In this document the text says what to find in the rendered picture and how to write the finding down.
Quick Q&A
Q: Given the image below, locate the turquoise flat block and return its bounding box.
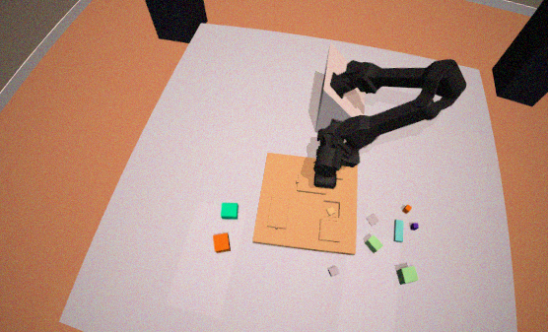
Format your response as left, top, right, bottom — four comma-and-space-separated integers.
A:
393, 219, 404, 243

